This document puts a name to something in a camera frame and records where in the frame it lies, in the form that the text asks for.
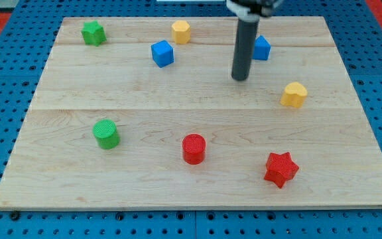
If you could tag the yellow hexagon block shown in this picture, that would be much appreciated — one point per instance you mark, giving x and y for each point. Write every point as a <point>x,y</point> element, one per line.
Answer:
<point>181,32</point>

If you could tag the red cylinder block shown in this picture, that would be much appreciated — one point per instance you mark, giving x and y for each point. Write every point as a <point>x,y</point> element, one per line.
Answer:
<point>193,149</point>

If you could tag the green star block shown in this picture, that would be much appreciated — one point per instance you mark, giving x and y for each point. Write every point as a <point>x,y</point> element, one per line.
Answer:
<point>93,33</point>

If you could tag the red star block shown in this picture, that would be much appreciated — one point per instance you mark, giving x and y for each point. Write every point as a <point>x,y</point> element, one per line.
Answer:
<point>280,168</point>

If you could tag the blue cube block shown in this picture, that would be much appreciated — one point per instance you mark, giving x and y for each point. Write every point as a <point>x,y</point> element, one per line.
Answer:
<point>162,53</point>

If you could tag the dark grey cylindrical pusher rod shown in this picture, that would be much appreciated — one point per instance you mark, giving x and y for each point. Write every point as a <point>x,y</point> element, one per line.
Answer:
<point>243,49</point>

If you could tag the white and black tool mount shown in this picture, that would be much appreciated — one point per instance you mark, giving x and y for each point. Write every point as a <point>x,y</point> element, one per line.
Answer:
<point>253,10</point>

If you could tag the wooden board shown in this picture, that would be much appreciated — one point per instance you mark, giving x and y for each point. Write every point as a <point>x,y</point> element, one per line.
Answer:
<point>57,165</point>

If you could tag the blue triangle block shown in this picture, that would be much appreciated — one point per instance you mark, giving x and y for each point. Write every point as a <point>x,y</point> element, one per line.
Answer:
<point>262,48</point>

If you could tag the green cylinder block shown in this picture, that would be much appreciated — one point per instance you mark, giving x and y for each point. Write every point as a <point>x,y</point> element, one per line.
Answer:
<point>106,134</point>

